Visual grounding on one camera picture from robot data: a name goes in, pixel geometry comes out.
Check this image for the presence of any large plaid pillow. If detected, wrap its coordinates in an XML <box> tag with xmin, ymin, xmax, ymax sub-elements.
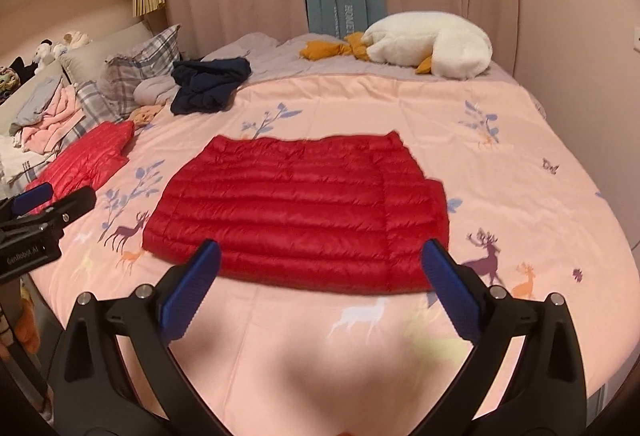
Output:
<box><xmin>102</xmin><ymin>24</ymin><xmax>182</xmax><ymax>119</ymax></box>

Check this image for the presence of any white cloth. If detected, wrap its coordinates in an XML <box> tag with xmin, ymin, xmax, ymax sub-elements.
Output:
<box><xmin>0</xmin><ymin>136</ymin><xmax>38</xmax><ymax>184</ymax></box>

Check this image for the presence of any white goose plush toy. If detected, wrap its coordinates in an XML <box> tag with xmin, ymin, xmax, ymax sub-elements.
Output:
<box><xmin>300</xmin><ymin>12</ymin><xmax>493</xmax><ymax>79</ymax></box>

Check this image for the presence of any grey cloth bundle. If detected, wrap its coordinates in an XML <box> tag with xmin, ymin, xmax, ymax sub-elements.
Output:
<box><xmin>133</xmin><ymin>76</ymin><xmax>178</xmax><ymax>106</ymax></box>

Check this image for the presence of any light red down jacket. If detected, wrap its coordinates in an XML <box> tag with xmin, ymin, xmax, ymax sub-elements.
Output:
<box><xmin>24</xmin><ymin>121</ymin><xmax>136</xmax><ymax>217</ymax></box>

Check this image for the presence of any dark patterned bag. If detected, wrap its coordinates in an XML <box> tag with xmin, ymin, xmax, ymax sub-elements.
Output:
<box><xmin>0</xmin><ymin>65</ymin><xmax>21</xmax><ymax>93</ymax></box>

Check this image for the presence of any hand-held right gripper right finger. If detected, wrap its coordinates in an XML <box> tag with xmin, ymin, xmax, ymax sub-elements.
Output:
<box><xmin>421</xmin><ymin>238</ymin><xmax>588</xmax><ymax>436</ymax></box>

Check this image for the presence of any beige pillow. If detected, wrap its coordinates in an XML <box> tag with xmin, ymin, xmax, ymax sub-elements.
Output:
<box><xmin>60</xmin><ymin>23</ymin><xmax>151</xmax><ymax>84</ymax></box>

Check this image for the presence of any small orange doll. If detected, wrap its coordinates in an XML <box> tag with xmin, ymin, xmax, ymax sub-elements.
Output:
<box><xmin>131</xmin><ymin>103</ymin><xmax>165</xmax><ymax>127</ymax></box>

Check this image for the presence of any pink clothes pile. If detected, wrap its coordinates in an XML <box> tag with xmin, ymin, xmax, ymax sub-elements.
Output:
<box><xmin>20</xmin><ymin>86</ymin><xmax>86</xmax><ymax>152</ymax></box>

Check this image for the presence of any grey garment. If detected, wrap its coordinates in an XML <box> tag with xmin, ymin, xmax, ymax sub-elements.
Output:
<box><xmin>10</xmin><ymin>78</ymin><xmax>63</xmax><ymax>134</ymax></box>

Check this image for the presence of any grey bed sheet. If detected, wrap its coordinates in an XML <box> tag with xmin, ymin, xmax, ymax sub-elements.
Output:
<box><xmin>200</xmin><ymin>32</ymin><xmax>546</xmax><ymax>117</ymax></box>

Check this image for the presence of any small plaid pillow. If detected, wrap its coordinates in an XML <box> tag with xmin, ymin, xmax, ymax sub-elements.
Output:
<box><xmin>65</xmin><ymin>81</ymin><xmax>123</xmax><ymax>152</ymax></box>

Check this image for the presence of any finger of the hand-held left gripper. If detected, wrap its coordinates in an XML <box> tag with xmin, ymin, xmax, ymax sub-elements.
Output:
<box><xmin>0</xmin><ymin>187</ymin><xmax>97</xmax><ymax>242</ymax></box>
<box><xmin>0</xmin><ymin>182</ymin><xmax>53</xmax><ymax>217</ymax></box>

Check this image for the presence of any pink printed deer blanket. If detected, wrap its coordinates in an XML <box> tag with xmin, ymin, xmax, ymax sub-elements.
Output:
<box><xmin>22</xmin><ymin>71</ymin><xmax>636</xmax><ymax>436</ymax></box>

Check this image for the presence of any navy blue garment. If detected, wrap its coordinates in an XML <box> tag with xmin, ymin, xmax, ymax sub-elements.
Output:
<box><xmin>170</xmin><ymin>57</ymin><xmax>252</xmax><ymax>117</ymax></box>

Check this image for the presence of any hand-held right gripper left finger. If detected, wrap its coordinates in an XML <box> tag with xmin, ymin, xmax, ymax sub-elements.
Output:
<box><xmin>50</xmin><ymin>238</ymin><xmax>236</xmax><ymax>436</ymax></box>

